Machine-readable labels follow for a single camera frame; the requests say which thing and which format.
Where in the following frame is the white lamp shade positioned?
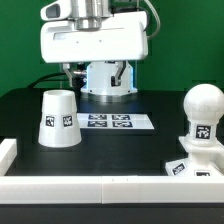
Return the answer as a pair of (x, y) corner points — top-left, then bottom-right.
(38, 90), (82, 148)

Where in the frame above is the white lamp bulb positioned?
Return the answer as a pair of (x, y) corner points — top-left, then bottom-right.
(183, 84), (224, 146)

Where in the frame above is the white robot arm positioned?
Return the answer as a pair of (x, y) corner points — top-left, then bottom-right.
(40, 0), (161, 97)

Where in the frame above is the white marker sheet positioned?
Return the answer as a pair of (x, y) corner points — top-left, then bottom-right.
(77, 113), (154, 130)

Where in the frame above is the white lamp base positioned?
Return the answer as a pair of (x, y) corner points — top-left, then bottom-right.
(165, 136), (224, 177)

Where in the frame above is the white front wall bar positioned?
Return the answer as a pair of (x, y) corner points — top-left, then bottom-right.
(0, 176), (224, 204)

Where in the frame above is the black cable hose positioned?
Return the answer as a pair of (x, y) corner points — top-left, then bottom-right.
(26, 68), (88, 90)

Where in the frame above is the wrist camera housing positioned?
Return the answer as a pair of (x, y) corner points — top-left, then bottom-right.
(40, 0), (72, 21)

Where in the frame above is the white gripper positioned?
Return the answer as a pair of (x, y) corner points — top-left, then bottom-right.
(41, 11), (148, 87)

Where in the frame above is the white left wall block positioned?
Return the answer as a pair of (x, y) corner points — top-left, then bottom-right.
(0, 139), (17, 176)

